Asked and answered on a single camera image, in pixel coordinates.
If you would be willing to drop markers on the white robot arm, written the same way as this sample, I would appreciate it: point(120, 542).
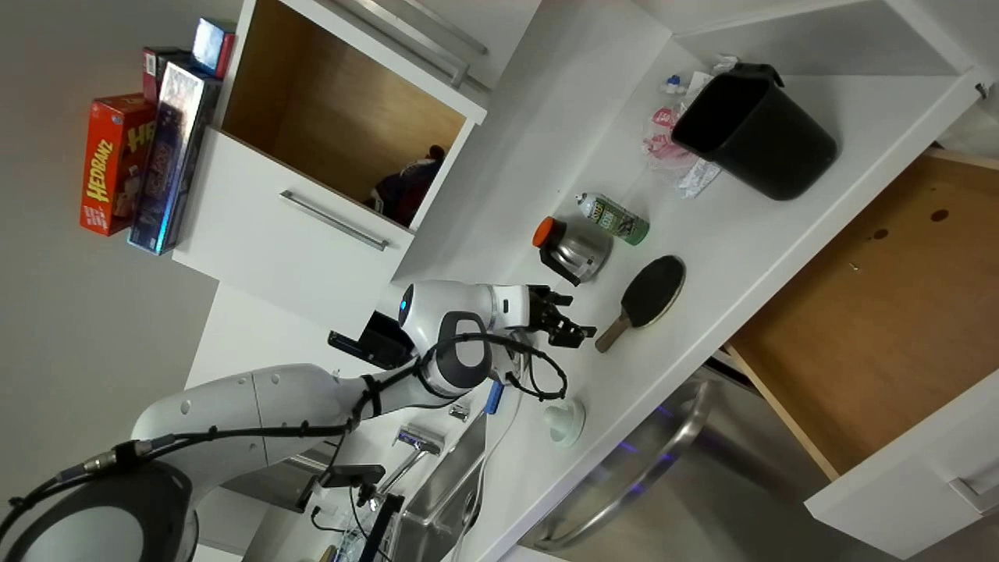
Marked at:
point(261, 402)

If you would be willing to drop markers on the black device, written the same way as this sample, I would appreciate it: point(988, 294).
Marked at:
point(370, 344)

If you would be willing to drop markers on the black round pan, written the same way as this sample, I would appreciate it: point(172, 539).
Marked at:
point(657, 290)

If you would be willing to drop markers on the white blue package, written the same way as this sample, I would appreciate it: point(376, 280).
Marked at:
point(421, 439)

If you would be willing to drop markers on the small steel pot orange lid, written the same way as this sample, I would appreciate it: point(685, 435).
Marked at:
point(572, 251)

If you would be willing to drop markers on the steel box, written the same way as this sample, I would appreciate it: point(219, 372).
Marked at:
point(443, 502)

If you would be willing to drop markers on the small blue game box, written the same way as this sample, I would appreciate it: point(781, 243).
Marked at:
point(212, 49)

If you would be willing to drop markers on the small white creamer cups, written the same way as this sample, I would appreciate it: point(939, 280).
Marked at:
point(687, 82)

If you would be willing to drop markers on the white sachets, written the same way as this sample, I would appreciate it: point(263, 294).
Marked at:
point(698, 179)

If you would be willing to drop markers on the white wall cabinet wood interior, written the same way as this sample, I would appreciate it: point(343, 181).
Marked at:
point(315, 113)

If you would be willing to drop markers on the red board game box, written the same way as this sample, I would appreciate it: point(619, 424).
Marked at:
point(111, 167)

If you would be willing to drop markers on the black landfill bin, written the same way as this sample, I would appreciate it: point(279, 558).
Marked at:
point(755, 130)

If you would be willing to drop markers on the dark blue board game box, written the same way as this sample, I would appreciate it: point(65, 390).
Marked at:
point(172, 157)

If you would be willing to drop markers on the pink sachets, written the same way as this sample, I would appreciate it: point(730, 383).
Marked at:
point(667, 134)

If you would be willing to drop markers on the white drawer wood interior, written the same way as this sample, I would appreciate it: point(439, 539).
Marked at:
point(885, 291)

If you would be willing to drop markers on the maroon board game box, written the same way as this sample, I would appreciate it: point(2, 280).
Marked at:
point(162, 64)

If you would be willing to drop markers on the white cabinet door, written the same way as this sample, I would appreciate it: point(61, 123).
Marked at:
point(408, 49)

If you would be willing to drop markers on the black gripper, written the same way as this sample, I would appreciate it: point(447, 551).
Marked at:
point(543, 315)

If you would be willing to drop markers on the dark maroon object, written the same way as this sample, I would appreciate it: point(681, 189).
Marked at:
point(402, 192)

